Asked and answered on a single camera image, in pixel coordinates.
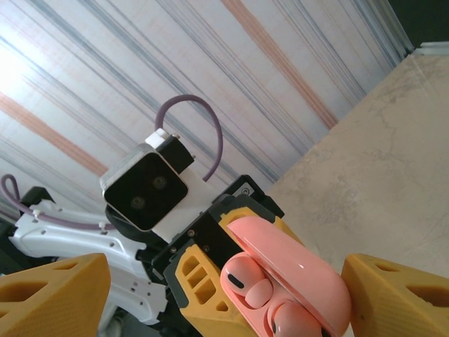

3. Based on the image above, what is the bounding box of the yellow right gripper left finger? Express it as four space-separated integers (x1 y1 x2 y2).
0 252 112 337

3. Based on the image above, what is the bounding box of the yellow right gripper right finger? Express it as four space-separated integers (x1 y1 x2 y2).
341 253 449 337

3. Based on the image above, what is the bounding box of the pink earbud charging case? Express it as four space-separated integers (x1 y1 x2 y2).
220 215 353 337

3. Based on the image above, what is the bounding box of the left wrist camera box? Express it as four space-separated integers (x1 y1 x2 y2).
99 127 212 244

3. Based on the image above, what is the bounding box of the aluminium corner post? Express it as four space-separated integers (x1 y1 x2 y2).
363 0 417 59

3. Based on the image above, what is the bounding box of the aluminium cross frame bar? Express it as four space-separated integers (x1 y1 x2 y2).
417 41 449 57

